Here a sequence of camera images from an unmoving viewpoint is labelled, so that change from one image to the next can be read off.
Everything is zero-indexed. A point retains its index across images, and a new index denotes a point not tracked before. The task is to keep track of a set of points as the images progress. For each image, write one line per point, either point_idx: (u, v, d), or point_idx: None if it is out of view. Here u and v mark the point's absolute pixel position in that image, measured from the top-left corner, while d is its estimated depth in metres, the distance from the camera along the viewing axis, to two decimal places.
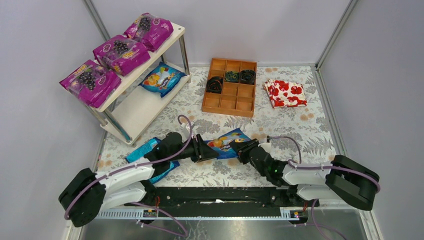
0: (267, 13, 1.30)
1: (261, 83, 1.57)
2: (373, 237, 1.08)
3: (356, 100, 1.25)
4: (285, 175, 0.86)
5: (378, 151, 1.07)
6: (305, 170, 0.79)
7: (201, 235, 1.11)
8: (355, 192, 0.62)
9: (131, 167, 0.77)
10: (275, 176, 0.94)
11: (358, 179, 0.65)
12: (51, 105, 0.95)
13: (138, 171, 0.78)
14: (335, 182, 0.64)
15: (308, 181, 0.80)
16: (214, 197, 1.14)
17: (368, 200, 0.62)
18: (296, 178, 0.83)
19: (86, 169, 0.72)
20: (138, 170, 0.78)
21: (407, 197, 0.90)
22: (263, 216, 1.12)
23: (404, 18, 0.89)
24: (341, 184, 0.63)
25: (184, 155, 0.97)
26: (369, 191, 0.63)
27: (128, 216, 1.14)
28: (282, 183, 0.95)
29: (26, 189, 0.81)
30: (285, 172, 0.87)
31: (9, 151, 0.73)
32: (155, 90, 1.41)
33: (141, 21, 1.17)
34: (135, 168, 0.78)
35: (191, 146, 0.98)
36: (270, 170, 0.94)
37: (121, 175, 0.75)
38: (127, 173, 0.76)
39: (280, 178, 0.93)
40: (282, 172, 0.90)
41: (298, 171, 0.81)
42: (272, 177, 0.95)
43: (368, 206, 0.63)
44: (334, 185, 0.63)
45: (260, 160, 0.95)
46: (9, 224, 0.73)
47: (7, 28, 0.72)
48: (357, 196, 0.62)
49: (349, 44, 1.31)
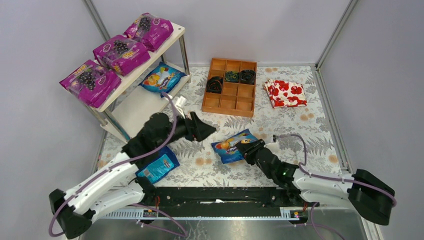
0: (267, 13, 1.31)
1: (261, 83, 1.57)
2: (373, 237, 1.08)
3: (356, 100, 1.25)
4: (297, 180, 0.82)
5: (378, 151, 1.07)
6: (321, 179, 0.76)
7: (201, 235, 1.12)
8: (372, 207, 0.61)
9: (104, 173, 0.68)
10: (283, 179, 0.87)
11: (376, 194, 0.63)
12: (51, 105, 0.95)
13: (114, 174, 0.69)
14: (357, 198, 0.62)
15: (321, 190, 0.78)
16: (214, 197, 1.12)
17: (384, 215, 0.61)
18: (307, 186, 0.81)
19: (55, 190, 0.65)
20: (113, 172, 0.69)
21: (407, 198, 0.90)
22: (263, 216, 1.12)
23: (404, 18, 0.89)
24: (363, 201, 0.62)
25: (176, 136, 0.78)
26: (388, 210, 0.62)
27: (128, 216, 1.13)
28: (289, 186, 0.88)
29: (26, 189, 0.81)
30: (296, 177, 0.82)
31: (9, 151, 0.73)
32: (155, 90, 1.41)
33: (141, 21, 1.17)
34: (110, 173, 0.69)
35: (183, 125, 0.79)
36: (278, 173, 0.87)
37: (93, 186, 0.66)
38: (100, 182, 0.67)
39: (287, 181, 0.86)
40: (292, 175, 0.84)
41: (312, 178, 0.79)
42: (280, 180, 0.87)
43: (384, 221, 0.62)
44: (356, 200, 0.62)
45: (267, 162, 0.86)
46: (9, 224, 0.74)
47: (7, 29, 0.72)
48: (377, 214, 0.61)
49: (349, 44, 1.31)
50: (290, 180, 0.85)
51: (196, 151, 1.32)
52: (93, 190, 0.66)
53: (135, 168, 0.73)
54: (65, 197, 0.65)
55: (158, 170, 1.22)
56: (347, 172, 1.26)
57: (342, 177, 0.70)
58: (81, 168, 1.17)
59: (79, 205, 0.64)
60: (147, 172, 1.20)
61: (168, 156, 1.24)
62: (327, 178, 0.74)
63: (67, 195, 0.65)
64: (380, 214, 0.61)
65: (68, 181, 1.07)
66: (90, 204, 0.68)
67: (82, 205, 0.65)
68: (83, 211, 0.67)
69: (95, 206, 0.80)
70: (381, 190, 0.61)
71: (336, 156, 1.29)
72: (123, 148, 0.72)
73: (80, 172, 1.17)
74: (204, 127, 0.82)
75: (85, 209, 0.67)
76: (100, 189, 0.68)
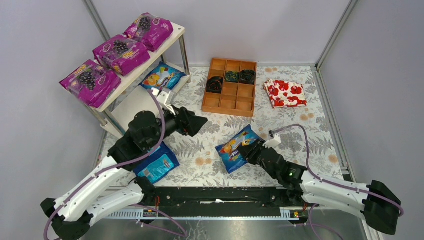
0: (267, 13, 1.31)
1: (261, 83, 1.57)
2: (373, 237, 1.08)
3: (356, 101, 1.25)
4: (306, 184, 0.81)
5: (378, 151, 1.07)
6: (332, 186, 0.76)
7: (201, 235, 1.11)
8: (384, 219, 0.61)
9: (92, 180, 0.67)
10: (288, 181, 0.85)
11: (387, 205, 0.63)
12: (51, 106, 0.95)
13: (101, 181, 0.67)
14: (373, 210, 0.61)
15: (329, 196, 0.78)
16: (214, 197, 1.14)
17: (392, 226, 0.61)
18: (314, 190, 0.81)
19: (43, 201, 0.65)
20: (101, 179, 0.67)
21: (407, 198, 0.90)
22: (263, 216, 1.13)
23: (404, 18, 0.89)
24: (377, 212, 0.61)
25: (168, 131, 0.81)
26: (395, 220, 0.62)
27: (128, 216, 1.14)
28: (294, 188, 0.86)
29: (26, 190, 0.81)
30: (305, 180, 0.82)
31: (9, 152, 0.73)
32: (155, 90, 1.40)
33: (141, 21, 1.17)
34: (97, 179, 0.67)
35: (173, 119, 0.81)
36: (283, 174, 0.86)
37: (81, 194, 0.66)
38: (87, 190, 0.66)
39: (294, 183, 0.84)
40: (298, 176, 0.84)
41: (322, 184, 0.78)
42: (285, 182, 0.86)
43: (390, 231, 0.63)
44: (371, 212, 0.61)
45: (272, 162, 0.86)
46: (9, 224, 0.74)
47: (7, 29, 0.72)
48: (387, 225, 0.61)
49: (349, 44, 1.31)
50: (297, 182, 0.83)
51: (196, 151, 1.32)
52: (81, 198, 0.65)
53: (124, 171, 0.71)
54: (55, 206, 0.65)
55: (158, 170, 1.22)
56: (346, 172, 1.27)
57: (358, 188, 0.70)
58: (81, 168, 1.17)
59: (69, 214, 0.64)
60: (147, 172, 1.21)
61: (168, 156, 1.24)
62: (342, 187, 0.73)
63: (57, 204, 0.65)
64: (389, 226, 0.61)
65: (68, 181, 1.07)
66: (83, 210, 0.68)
67: (72, 214, 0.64)
68: (77, 217, 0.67)
69: (94, 209, 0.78)
70: (396, 204, 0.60)
71: (336, 156, 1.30)
72: (110, 152, 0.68)
73: (80, 172, 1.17)
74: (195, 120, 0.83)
75: (78, 215, 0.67)
76: (89, 196, 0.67)
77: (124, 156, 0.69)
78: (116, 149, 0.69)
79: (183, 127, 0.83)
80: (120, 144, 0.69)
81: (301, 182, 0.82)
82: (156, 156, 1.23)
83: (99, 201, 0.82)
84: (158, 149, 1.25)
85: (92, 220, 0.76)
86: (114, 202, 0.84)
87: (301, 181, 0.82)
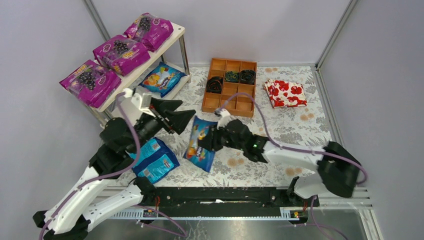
0: (267, 13, 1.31)
1: (261, 83, 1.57)
2: (374, 237, 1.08)
3: (356, 100, 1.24)
4: (267, 152, 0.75)
5: (378, 151, 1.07)
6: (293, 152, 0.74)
7: (201, 235, 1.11)
8: (339, 180, 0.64)
9: (75, 193, 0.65)
10: (252, 151, 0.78)
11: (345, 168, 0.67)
12: (51, 106, 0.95)
13: (85, 193, 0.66)
14: (327, 170, 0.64)
15: (290, 161, 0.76)
16: (214, 197, 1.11)
17: (349, 186, 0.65)
18: (277, 159, 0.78)
19: (35, 214, 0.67)
20: (84, 191, 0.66)
21: (407, 198, 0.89)
22: (263, 216, 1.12)
23: (404, 18, 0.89)
24: (332, 172, 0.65)
25: (151, 132, 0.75)
26: (350, 179, 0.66)
27: (128, 216, 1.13)
28: (258, 160, 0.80)
29: (26, 190, 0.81)
30: (267, 148, 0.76)
31: (9, 151, 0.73)
32: (155, 90, 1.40)
33: (141, 21, 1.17)
34: (80, 192, 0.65)
35: (154, 119, 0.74)
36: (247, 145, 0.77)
37: (66, 209, 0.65)
38: (72, 204, 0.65)
39: (257, 153, 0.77)
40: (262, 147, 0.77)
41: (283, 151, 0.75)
42: (249, 153, 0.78)
43: (349, 192, 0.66)
44: (327, 172, 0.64)
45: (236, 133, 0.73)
46: (9, 224, 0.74)
47: (7, 28, 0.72)
48: (344, 185, 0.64)
49: (349, 44, 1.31)
50: (260, 152, 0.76)
51: None
52: (66, 213, 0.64)
53: (108, 180, 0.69)
54: (45, 220, 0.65)
55: (158, 170, 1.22)
56: None
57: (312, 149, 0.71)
58: (81, 168, 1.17)
59: (58, 228, 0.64)
60: (147, 172, 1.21)
61: (168, 156, 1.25)
62: (297, 151, 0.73)
63: (47, 218, 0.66)
64: (344, 186, 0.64)
65: (67, 180, 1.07)
66: (74, 221, 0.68)
67: (61, 227, 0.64)
68: (70, 227, 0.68)
69: (91, 215, 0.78)
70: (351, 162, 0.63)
71: None
72: (91, 163, 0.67)
73: (80, 172, 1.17)
74: (180, 118, 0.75)
75: (70, 225, 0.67)
76: (76, 209, 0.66)
77: (104, 166, 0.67)
78: (97, 160, 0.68)
79: (168, 125, 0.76)
80: (99, 154, 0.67)
81: (264, 152, 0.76)
82: (157, 156, 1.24)
83: (96, 206, 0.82)
84: (158, 149, 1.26)
85: (90, 226, 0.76)
86: (113, 206, 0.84)
87: (263, 150, 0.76)
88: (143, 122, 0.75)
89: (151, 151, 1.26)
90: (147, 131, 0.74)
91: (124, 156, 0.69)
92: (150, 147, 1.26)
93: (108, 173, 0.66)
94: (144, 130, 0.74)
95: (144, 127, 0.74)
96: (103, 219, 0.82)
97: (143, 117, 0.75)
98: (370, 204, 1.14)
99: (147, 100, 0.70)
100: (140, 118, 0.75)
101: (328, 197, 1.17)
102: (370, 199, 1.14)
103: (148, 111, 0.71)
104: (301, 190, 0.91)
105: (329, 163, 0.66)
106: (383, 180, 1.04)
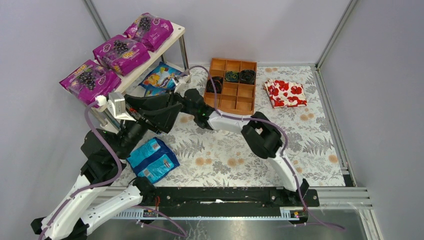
0: (267, 13, 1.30)
1: (261, 83, 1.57)
2: (373, 237, 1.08)
3: (356, 100, 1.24)
4: (211, 119, 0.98)
5: (378, 151, 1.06)
6: (228, 119, 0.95)
7: (201, 235, 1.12)
8: (259, 143, 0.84)
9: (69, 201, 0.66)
10: (201, 119, 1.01)
11: (267, 134, 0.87)
12: (51, 106, 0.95)
13: (78, 200, 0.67)
14: (248, 132, 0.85)
15: (227, 128, 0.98)
16: (214, 197, 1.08)
17: (266, 149, 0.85)
18: (219, 126, 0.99)
19: (33, 221, 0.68)
20: (77, 199, 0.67)
21: (408, 198, 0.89)
22: (263, 216, 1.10)
23: (405, 17, 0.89)
24: (251, 135, 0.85)
25: (137, 136, 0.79)
26: (268, 143, 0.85)
27: (128, 216, 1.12)
28: (205, 127, 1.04)
29: (26, 191, 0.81)
30: (212, 116, 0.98)
31: (9, 152, 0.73)
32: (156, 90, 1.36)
33: (141, 21, 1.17)
34: (74, 200, 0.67)
35: (137, 123, 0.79)
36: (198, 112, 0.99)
37: (61, 216, 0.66)
38: (66, 211, 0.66)
39: (205, 121, 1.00)
40: (209, 116, 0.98)
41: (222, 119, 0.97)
42: (199, 119, 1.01)
43: (267, 153, 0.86)
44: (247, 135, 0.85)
45: (192, 101, 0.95)
46: (8, 225, 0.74)
47: (7, 28, 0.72)
48: (260, 147, 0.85)
49: (349, 44, 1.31)
50: (206, 120, 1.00)
51: (196, 151, 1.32)
52: (62, 220, 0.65)
53: (101, 188, 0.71)
54: (42, 227, 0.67)
55: (158, 170, 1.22)
56: (346, 171, 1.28)
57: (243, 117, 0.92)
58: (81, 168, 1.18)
59: (54, 235, 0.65)
60: (147, 172, 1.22)
61: (168, 156, 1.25)
62: (232, 118, 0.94)
63: (43, 225, 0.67)
64: (262, 147, 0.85)
65: (66, 181, 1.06)
66: (71, 228, 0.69)
67: (57, 234, 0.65)
68: (68, 233, 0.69)
69: (89, 219, 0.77)
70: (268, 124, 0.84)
71: (336, 156, 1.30)
72: (83, 171, 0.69)
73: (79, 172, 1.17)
74: (164, 118, 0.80)
75: (67, 231, 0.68)
76: (71, 216, 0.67)
77: (95, 174, 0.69)
78: (88, 168, 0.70)
79: (152, 125, 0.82)
80: (90, 163, 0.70)
81: (208, 119, 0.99)
82: (157, 156, 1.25)
83: (95, 209, 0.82)
84: (158, 149, 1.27)
85: (89, 230, 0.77)
86: (111, 209, 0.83)
87: (208, 118, 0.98)
88: (127, 127, 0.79)
89: (151, 151, 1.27)
90: (133, 135, 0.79)
91: (113, 165, 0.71)
92: (150, 146, 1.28)
93: (99, 181, 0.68)
94: (129, 135, 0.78)
95: (129, 132, 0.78)
96: (102, 222, 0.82)
97: (127, 122, 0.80)
98: (370, 205, 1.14)
99: (121, 107, 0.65)
100: (124, 124, 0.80)
101: (329, 197, 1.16)
102: (370, 199, 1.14)
103: (126, 117, 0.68)
104: (285, 182, 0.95)
105: (250, 127, 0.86)
106: (383, 180, 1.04)
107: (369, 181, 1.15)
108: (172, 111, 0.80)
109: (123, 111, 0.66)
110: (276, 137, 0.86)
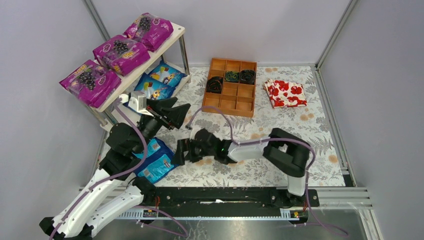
0: (267, 13, 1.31)
1: (261, 83, 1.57)
2: (373, 237, 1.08)
3: (355, 101, 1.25)
4: (231, 152, 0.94)
5: (378, 150, 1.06)
6: (247, 145, 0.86)
7: (201, 235, 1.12)
8: (288, 161, 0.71)
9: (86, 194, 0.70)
10: (221, 155, 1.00)
11: (294, 150, 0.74)
12: (51, 106, 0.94)
13: (95, 194, 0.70)
14: (269, 153, 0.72)
15: (250, 155, 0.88)
16: (214, 197, 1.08)
17: (300, 167, 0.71)
18: (240, 155, 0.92)
19: (44, 220, 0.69)
20: (94, 193, 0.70)
21: (409, 198, 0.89)
22: (263, 216, 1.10)
23: (405, 17, 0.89)
24: (276, 157, 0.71)
25: (151, 132, 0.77)
26: (301, 160, 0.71)
27: (128, 216, 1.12)
28: (229, 160, 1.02)
29: (27, 190, 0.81)
30: (230, 149, 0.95)
31: (10, 151, 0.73)
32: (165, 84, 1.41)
33: (141, 21, 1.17)
34: (91, 193, 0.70)
35: (154, 119, 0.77)
36: (216, 148, 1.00)
37: (76, 211, 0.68)
38: (82, 206, 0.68)
39: (226, 156, 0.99)
40: (228, 149, 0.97)
41: (241, 147, 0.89)
42: (219, 156, 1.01)
43: (301, 173, 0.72)
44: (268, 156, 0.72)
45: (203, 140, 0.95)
46: (10, 224, 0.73)
47: (6, 27, 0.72)
48: (290, 166, 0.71)
49: (348, 44, 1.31)
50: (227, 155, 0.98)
51: None
52: (77, 214, 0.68)
53: (118, 181, 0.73)
54: (54, 224, 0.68)
55: (158, 170, 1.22)
56: (346, 172, 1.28)
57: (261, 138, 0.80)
58: (82, 168, 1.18)
59: (68, 231, 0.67)
60: (147, 172, 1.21)
61: (168, 156, 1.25)
62: (249, 143, 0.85)
63: (56, 222, 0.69)
64: (294, 166, 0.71)
65: (67, 180, 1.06)
66: (82, 225, 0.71)
67: (71, 230, 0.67)
68: (78, 232, 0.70)
69: (93, 221, 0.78)
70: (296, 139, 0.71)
71: (336, 156, 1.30)
72: (101, 165, 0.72)
73: (80, 172, 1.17)
74: (177, 114, 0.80)
75: (78, 230, 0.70)
76: (86, 211, 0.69)
77: (114, 167, 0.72)
78: (107, 162, 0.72)
79: (166, 122, 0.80)
80: (109, 157, 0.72)
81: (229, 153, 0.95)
82: (157, 156, 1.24)
83: (99, 211, 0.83)
84: (159, 149, 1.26)
85: (93, 231, 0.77)
86: (114, 209, 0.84)
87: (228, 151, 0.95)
88: (144, 123, 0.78)
89: (151, 151, 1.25)
90: (148, 131, 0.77)
91: (131, 157, 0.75)
92: (150, 147, 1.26)
93: (118, 173, 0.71)
94: (146, 130, 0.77)
95: (145, 127, 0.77)
96: (106, 224, 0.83)
97: (143, 119, 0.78)
98: (370, 205, 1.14)
99: (143, 102, 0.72)
100: (141, 120, 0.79)
101: (329, 197, 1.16)
102: (370, 199, 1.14)
103: (146, 112, 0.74)
104: (292, 187, 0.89)
105: (271, 147, 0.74)
106: (383, 180, 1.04)
107: (369, 181, 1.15)
108: (183, 109, 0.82)
109: (144, 106, 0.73)
110: (305, 153, 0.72)
